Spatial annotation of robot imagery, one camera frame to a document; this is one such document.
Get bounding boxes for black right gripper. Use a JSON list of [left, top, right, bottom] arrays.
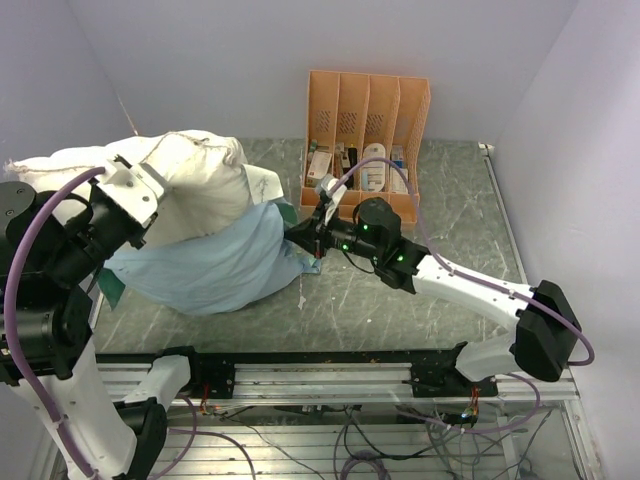
[[284, 201, 382, 261]]

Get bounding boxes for green satin pillowcase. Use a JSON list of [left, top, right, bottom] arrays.
[[97, 200, 321, 316]]

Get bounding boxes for white pillow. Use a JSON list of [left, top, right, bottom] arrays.
[[5, 130, 284, 247]]

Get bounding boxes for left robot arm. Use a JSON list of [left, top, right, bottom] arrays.
[[1, 173, 204, 479]]

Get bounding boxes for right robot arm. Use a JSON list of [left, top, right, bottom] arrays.
[[285, 197, 581, 396]]

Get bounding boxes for white red medicine box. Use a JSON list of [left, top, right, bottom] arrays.
[[305, 150, 332, 187]]

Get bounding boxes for white oval pill pack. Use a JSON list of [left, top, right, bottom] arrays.
[[360, 143, 386, 192]]

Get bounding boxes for black remote control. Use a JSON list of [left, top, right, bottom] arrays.
[[341, 146, 358, 189]]

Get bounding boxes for white blue medicine box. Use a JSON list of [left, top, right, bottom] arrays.
[[390, 145, 409, 194]]

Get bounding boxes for orange desk file organizer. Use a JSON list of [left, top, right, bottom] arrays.
[[299, 70, 431, 230]]

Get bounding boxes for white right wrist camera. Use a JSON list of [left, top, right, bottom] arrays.
[[314, 174, 347, 226]]

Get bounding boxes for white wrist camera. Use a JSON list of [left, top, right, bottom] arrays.
[[96, 156, 168, 227], [314, 174, 347, 226]]

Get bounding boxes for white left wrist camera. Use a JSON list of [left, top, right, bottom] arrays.
[[96, 156, 168, 227]]

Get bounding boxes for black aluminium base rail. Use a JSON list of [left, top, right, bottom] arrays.
[[97, 344, 501, 401]]

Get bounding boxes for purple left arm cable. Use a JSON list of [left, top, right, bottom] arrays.
[[3, 166, 107, 480]]

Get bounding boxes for loose cables under table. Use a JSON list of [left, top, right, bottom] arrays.
[[169, 394, 566, 480]]

